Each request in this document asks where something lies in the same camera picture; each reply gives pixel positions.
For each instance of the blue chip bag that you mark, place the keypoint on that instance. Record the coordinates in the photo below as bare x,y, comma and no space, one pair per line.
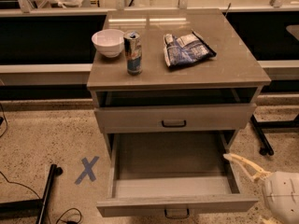
185,50

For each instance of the drawer with handle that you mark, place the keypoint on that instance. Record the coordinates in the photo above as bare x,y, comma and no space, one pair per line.
169,118
172,175

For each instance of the black stand leg left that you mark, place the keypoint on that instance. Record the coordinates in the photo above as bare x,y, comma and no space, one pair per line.
32,208

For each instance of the blue tape X mark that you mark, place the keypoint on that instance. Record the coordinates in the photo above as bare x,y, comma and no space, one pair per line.
87,170

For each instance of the black stand leg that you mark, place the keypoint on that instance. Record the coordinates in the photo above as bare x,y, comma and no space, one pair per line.
258,126
32,208

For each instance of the blue silver energy drink can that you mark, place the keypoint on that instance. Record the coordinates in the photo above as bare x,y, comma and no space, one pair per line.
133,52

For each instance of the grey drawer cabinet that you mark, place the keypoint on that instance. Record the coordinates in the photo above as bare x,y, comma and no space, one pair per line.
233,76

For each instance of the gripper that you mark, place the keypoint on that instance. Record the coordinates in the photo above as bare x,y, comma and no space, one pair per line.
281,194

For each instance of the white bowl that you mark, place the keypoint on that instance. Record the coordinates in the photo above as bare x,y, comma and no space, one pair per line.
109,42

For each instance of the black stand leg right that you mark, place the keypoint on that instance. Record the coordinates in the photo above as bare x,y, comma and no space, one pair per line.
258,126

